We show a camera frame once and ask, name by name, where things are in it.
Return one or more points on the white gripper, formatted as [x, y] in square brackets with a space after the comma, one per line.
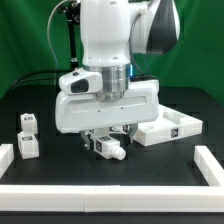
[78, 109]

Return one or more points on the white square tabletop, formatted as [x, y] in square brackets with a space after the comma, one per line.
[170, 125]

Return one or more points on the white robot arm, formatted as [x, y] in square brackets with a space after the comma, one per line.
[100, 94]

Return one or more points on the white tag sheet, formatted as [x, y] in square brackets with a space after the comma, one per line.
[118, 130]

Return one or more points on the white U-shaped fence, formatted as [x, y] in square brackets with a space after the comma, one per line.
[115, 198]

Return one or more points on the black camera stand pole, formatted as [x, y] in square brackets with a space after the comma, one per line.
[72, 13]

